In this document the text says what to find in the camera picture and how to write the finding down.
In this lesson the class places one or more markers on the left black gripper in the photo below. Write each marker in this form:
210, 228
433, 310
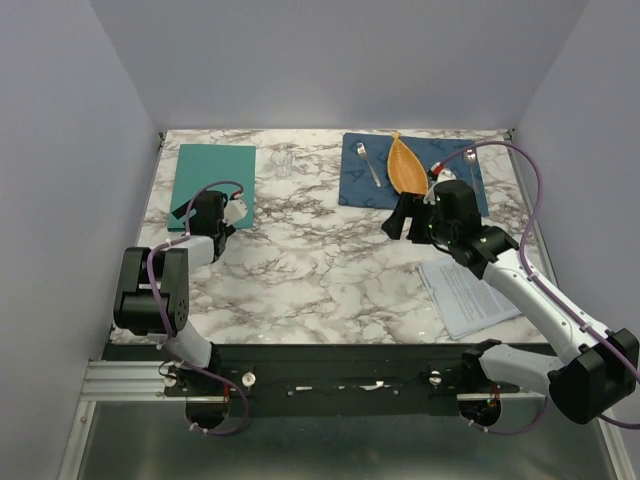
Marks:
181, 211

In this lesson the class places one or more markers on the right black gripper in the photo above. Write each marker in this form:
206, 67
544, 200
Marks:
411, 206

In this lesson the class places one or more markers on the teal green folder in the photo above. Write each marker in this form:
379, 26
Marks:
201, 164

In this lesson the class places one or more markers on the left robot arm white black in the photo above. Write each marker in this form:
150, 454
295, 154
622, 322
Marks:
152, 296

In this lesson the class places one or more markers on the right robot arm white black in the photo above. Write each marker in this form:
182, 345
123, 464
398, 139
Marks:
592, 367

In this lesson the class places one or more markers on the white printed paper files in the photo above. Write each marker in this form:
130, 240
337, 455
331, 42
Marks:
466, 304

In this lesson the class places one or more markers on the orange leaf-shaped dish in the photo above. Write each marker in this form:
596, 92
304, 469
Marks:
404, 169

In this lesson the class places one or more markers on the blue placemat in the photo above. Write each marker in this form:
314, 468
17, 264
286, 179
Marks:
364, 181

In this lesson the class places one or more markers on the silver fork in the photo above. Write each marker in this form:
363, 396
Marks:
362, 153

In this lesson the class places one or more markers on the silver spoon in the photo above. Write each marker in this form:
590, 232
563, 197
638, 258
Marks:
471, 159

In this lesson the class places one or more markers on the clear drinking glass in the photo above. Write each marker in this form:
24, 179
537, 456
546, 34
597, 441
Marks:
282, 163

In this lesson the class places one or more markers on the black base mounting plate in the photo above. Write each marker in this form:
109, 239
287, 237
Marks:
268, 381

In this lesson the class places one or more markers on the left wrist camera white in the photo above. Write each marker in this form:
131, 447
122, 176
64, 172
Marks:
235, 211

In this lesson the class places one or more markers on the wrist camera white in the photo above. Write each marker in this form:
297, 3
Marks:
438, 173
235, 211

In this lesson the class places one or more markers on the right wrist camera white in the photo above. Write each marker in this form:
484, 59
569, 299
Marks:
438, 173

